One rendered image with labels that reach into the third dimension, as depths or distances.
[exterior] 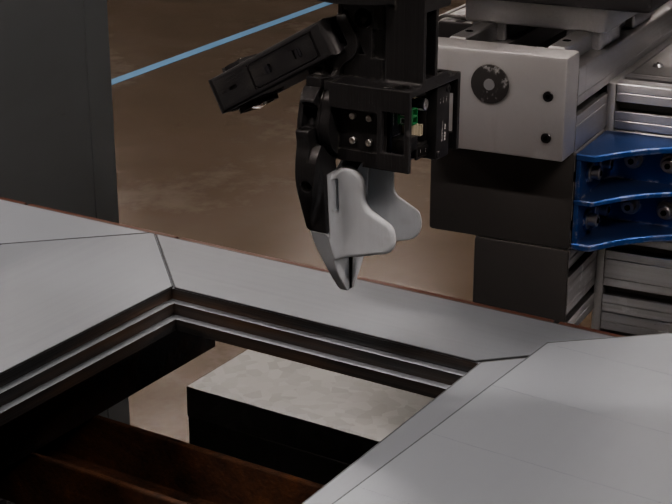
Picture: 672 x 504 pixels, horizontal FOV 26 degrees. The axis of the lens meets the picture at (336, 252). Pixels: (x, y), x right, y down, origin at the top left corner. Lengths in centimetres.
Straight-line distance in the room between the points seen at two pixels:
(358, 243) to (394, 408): 37
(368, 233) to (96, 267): 31
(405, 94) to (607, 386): 24
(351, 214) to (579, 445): 21
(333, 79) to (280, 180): 329
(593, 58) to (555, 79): 8
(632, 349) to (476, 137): 31
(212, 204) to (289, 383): 268
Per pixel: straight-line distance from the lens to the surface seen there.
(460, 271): 352
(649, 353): 103
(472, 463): 87
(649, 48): 148
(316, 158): 92
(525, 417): 93
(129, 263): 119
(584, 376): 99
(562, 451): 89
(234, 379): 136
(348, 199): 95
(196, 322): 111
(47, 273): 117
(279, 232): 378
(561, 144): 124
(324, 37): 93
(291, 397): 132
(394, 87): 91
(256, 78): 96
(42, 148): 168
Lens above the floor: 126
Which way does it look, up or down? 20 degrees down
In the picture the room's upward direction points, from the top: straight up
